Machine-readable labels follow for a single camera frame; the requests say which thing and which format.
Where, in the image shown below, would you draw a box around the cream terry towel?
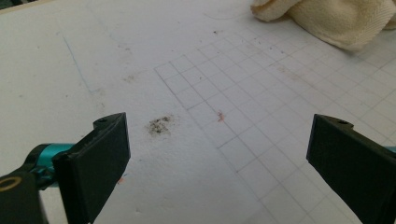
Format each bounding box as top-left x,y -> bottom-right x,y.
250,0 -> 396,52

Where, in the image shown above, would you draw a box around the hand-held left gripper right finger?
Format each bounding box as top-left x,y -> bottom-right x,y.
306,114 -> 396,224

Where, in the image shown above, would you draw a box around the white grid mat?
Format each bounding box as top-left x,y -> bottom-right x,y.
0,0 -> 396,224

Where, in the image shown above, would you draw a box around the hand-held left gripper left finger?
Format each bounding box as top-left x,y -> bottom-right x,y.
52,112 -> 131,224

